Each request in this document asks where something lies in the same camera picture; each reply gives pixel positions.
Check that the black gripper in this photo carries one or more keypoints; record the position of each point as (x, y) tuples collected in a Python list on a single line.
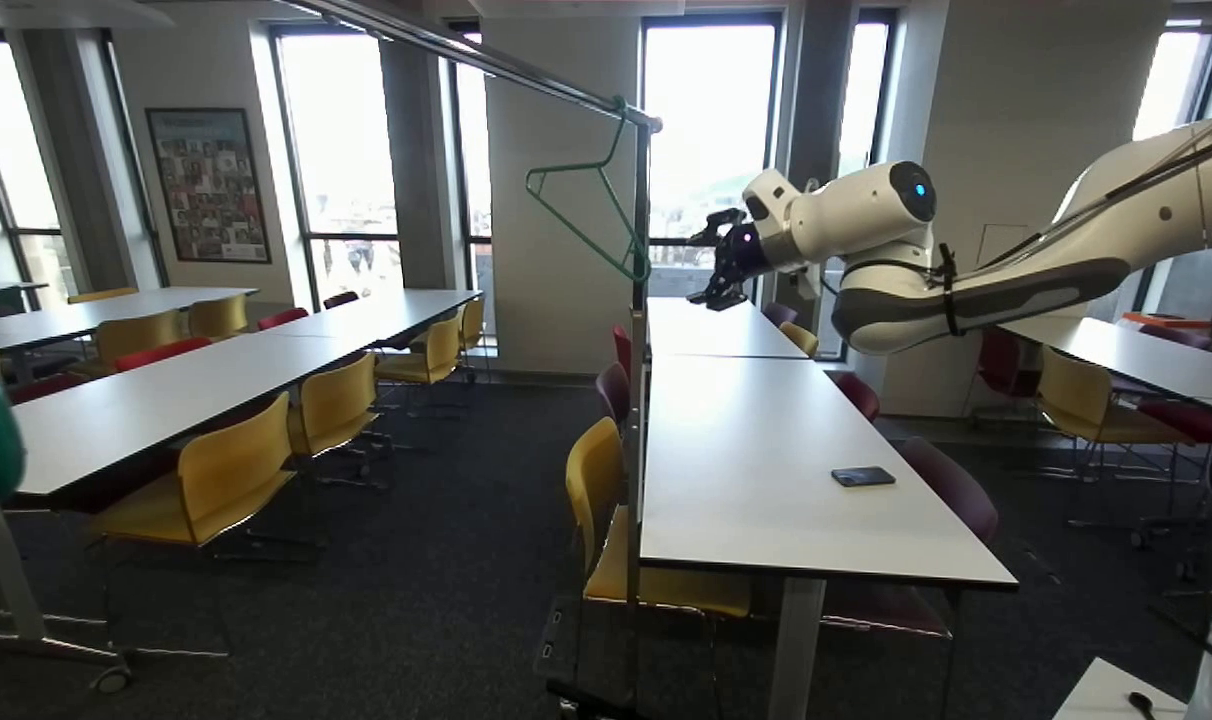
[(739, 258)]

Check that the green wire coat hanger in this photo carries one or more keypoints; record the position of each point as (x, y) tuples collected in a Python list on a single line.
[(601, 203)]

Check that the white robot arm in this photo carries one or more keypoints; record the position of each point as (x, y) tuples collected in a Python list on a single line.
[(902, 287)]

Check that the metal clothes rack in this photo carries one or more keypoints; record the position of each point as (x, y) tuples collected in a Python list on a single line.
[(626, 121)]

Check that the white foreground table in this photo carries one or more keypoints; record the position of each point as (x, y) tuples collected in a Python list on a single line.
[(741, 477)]

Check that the yellow chair front near table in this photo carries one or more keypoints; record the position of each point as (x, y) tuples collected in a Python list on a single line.
[(601, 516)]

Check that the black smartphone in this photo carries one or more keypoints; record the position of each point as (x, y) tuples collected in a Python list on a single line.
[(860, 477)]

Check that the purple chair right side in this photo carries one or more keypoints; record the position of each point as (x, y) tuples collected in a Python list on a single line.
[(916, 611)]

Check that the yellow chair left front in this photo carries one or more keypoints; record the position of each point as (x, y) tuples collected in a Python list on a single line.
[(218, 484)]

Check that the far left white table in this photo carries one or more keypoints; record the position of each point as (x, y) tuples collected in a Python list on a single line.
[(81, 318)]

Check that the long white left table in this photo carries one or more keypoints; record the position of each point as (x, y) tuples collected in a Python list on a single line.
[(118, 416)]

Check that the framed wall picture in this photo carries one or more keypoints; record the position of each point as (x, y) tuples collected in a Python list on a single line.
[(209, 187)]

